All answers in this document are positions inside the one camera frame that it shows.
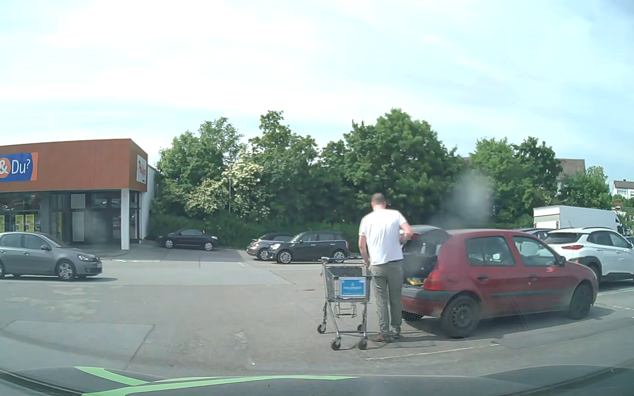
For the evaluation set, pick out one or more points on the row of trees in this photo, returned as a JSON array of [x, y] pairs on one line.
[[350, 170]]

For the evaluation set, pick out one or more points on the black estate car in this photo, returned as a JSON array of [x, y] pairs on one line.
[[311, 246]]

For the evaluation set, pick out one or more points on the dark grey small car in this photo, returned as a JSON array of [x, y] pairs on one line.
[[262, 246]]

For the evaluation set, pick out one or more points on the green hedge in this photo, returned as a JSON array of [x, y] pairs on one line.
[[240, 230]]

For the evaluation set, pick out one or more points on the person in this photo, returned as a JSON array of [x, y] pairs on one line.
[[384, 258]]

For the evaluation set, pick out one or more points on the black saloon car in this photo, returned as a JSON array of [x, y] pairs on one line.
[[189, 239]]

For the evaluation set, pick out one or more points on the grey asphalt car park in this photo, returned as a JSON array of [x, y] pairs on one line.
[[185, 308]]

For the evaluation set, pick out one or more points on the car's own bonnet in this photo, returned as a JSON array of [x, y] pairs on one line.
[[317, 385]]

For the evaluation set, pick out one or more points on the red hatchback car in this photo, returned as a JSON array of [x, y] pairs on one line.
[[504, 280]]

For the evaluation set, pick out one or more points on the brown roofed building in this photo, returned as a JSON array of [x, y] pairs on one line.
[[571, 166]]

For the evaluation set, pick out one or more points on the white box lorry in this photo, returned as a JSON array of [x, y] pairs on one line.
[[573, 216]]

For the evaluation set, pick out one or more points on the orange fronted shop building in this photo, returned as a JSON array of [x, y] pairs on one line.
[[58, 187]]

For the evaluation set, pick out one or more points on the grey hatchback car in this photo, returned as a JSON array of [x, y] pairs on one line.
[[36, 254]]

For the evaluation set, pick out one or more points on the white suv car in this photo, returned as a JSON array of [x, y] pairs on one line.
[[603, 250]]

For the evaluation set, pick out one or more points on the white house with dark roof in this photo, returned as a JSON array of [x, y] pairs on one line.
[[627, 188]]

